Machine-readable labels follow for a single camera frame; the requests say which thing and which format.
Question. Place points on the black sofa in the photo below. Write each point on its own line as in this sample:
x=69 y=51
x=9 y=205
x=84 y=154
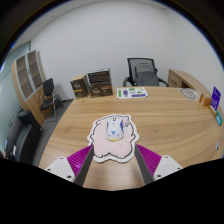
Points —
x=20 y=136

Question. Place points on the white printed paper sheet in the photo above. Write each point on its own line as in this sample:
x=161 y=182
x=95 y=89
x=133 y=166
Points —
x=132 y=93

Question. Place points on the grey mesh office chair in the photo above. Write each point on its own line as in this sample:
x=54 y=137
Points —
x=143 y=73

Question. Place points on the green flat package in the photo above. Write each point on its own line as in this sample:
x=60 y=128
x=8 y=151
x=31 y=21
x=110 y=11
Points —
x=219 y=118

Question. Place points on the wooden side cabinet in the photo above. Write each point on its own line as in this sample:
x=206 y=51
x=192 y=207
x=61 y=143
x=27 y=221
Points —
x=183 y=80

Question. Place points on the small brown cardboard box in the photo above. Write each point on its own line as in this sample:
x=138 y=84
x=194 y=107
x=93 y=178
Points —
x=79 y=88

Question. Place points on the white and blue computer mouse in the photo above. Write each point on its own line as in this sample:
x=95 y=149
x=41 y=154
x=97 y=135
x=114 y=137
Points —
x=115 y=130

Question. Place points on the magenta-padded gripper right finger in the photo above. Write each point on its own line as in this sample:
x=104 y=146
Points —
x=165 y=166

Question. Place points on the orange-brown cardboard box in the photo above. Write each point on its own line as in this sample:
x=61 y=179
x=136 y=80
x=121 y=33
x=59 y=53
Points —
x=205 y=100

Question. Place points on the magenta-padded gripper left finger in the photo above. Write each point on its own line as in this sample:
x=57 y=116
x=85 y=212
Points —
x=61 y=167

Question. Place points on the small black chair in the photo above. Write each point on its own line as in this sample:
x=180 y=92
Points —
x=48 y=95

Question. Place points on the purple upright package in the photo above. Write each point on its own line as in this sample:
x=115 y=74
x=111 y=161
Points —
x=215 y=98

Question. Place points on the large dark brown cardboard box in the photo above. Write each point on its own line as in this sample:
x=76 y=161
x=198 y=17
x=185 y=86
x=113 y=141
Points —
x=100 y=86

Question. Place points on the wooden shelf unit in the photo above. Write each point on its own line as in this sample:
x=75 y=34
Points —
x=28 y=76

